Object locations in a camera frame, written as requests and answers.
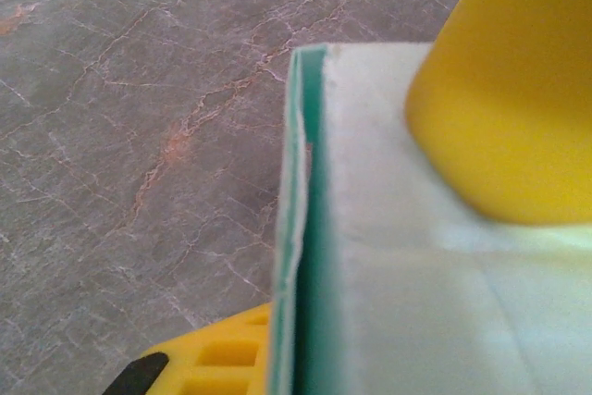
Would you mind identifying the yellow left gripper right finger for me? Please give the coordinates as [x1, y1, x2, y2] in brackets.
[404, 0, 592, 227]

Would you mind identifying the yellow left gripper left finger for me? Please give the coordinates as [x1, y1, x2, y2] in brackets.
[105, 301, 275, 395]

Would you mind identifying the teal paper box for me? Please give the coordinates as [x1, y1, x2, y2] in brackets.
[266, 41, 592, 395]

